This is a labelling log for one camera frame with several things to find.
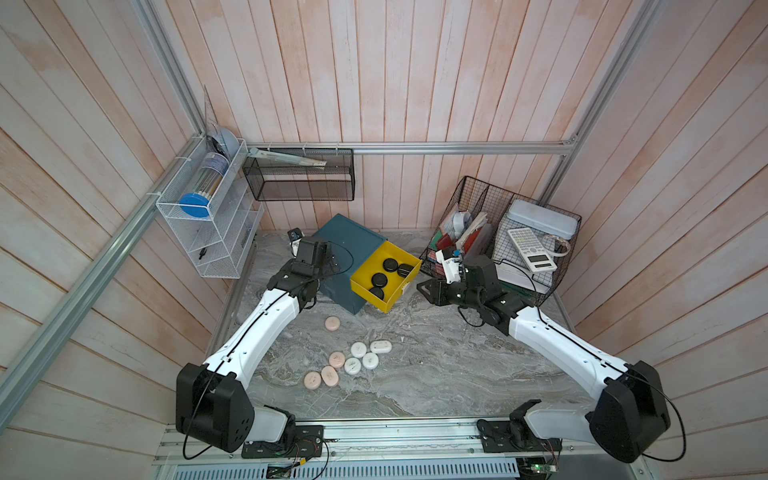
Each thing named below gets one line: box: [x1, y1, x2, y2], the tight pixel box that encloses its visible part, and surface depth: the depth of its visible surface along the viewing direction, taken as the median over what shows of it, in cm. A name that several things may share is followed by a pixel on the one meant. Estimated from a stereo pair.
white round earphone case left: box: [344, 357, 362, 375], surface depth 86 cm
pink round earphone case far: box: [324, 316, 341, 332], surface depth 95 cm
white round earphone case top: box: [350, 341, 367, 358], surface depth 90 cm
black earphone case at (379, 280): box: [371, 272, 388, 287], surface depth 87 cm
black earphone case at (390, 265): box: [383, 258, 398, 273], surface depth 91 cm
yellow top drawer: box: [350, 240, 423, 314], surface depth 88 cm
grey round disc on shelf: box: [212, 127, 240, 159], surface depth 86 cm
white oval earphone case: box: [370, 340, 393, 353], surface depth 90 cm
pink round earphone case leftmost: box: [303, 371, 322, 390], surface depth 83 cm
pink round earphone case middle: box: [329, 351, 345, 368], surface depth 87 cm
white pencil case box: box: [507, 199, 578, 240], surface depth 96 cm
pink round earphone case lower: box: [320, 365, 339, 387], surface depth 84 cm
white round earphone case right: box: [362, 352, 379, 369], surface depth 87 cm
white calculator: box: [507, 227, 558, 273], surface depth 87 cm
